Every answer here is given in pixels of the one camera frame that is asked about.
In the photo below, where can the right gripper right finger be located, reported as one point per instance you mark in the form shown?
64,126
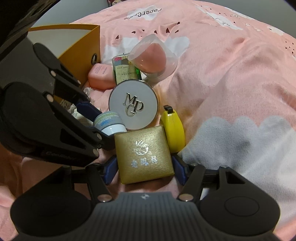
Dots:
189,177

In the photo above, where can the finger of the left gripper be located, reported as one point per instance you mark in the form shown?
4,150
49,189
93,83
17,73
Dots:
91,135
66,85

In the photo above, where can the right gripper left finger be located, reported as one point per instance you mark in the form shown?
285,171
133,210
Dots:
101,176

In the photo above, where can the small grey cream jar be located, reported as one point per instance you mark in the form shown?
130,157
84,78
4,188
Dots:
109,123

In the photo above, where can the gold jewelry box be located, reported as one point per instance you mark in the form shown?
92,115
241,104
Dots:
143,155

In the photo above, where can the yellow tape measure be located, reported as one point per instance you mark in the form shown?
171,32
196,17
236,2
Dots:
174,130

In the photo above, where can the orange cardboard storage box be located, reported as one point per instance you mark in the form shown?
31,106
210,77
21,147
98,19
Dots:
77,46

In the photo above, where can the clear plastic wrapper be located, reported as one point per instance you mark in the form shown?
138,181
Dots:
88,91

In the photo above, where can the white round compact case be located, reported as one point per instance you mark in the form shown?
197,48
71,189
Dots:
135,102

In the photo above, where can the pink small box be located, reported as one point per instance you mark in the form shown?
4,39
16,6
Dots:
101,76

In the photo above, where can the green glass bottle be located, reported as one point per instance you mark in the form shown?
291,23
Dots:
124,69

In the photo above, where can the pink sponge in clear case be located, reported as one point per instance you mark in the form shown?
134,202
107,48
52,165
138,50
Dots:
153,59

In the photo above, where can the pink cloud-print bedspread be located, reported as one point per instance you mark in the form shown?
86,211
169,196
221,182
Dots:
234,92

